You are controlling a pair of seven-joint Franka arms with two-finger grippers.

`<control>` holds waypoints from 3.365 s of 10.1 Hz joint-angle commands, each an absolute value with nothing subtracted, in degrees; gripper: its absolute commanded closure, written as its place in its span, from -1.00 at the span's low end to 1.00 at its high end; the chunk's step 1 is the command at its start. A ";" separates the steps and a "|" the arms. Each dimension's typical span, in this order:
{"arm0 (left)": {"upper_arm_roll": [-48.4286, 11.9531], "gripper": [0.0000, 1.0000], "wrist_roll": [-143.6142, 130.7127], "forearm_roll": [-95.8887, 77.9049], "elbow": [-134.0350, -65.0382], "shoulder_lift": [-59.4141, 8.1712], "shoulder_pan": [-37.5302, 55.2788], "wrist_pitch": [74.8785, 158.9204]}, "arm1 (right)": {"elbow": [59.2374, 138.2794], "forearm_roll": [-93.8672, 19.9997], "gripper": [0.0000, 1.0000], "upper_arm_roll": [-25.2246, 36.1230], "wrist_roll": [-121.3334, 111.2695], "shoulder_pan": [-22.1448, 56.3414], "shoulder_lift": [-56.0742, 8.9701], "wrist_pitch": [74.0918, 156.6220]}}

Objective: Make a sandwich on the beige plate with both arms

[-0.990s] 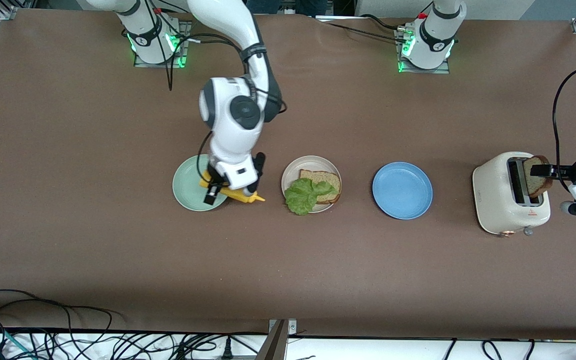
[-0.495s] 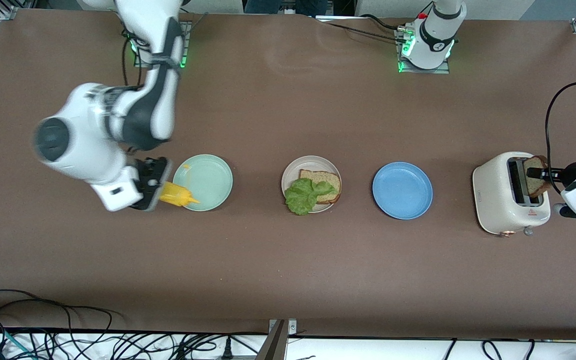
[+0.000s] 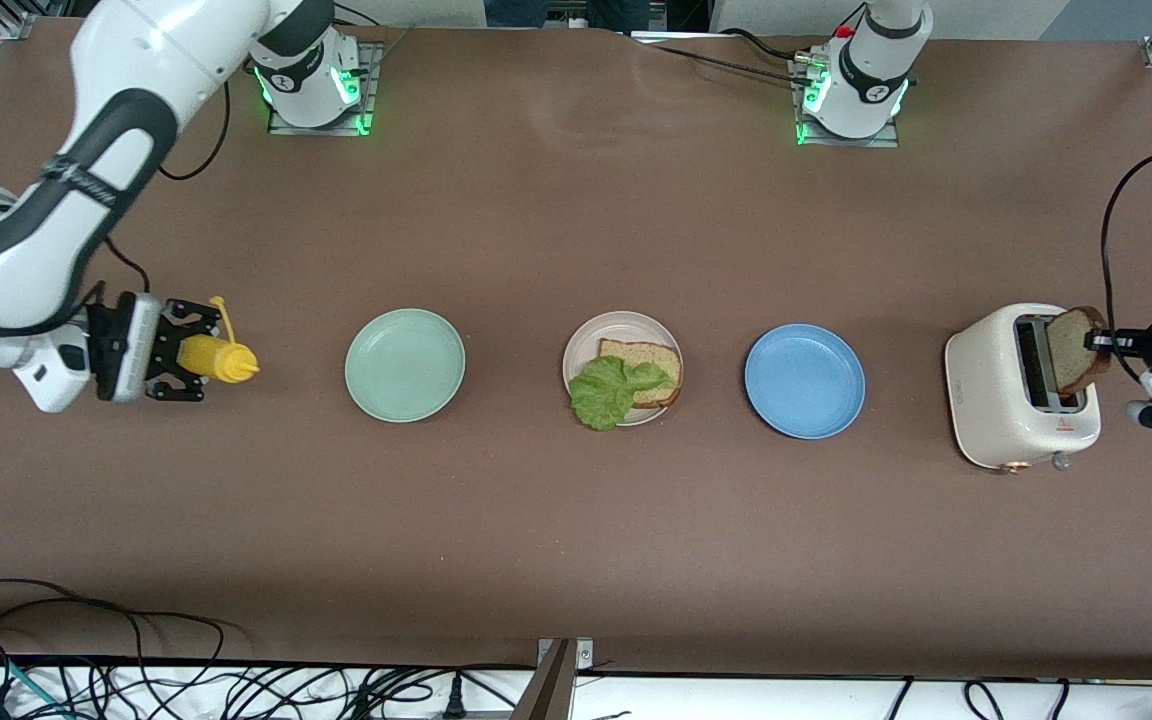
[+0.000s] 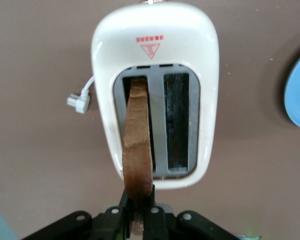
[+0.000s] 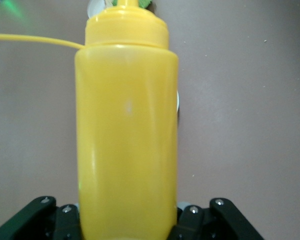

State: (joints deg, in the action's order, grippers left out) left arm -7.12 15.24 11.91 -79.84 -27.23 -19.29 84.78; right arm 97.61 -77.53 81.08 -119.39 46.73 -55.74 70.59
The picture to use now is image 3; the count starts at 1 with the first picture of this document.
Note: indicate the grey camera mount pole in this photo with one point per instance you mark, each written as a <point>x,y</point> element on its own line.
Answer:
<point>546,690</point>

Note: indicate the white toaster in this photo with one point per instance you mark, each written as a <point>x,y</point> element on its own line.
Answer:
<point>986,400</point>

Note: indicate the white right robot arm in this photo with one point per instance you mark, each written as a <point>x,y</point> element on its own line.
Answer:
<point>26,260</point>

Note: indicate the green lettuce leaf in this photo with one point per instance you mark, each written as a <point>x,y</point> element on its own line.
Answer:
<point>606,395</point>

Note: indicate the person legs blue jeans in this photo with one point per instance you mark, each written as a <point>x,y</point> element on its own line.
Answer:
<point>556,10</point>

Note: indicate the black power plug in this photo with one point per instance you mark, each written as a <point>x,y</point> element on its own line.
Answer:
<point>454,698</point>

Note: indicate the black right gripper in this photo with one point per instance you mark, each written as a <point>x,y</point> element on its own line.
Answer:
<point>168,350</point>

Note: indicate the beige plate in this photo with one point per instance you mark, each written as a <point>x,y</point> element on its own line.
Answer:
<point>581,340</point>

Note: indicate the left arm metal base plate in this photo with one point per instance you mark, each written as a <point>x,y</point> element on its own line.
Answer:
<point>886,140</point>

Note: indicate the silver clamp plate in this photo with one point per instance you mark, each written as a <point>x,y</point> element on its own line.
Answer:
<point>584,655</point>

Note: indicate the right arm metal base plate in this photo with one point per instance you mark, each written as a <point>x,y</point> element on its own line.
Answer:
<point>373,60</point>

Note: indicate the black corrugated conduit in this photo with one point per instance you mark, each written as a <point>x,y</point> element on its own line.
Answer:
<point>726,63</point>

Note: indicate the green plate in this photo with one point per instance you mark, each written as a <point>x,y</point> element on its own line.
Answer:
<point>404,365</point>

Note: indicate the blue plate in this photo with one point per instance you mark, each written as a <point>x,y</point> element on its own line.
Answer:
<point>804,380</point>

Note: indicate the light crust bread slice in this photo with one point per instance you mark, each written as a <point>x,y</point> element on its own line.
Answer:
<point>661,353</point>

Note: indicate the dark crust bread slice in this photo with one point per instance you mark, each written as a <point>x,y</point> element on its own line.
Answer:
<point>1066,355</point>

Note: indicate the yellow mustard squeeze bottle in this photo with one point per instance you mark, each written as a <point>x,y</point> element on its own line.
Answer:
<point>221,360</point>

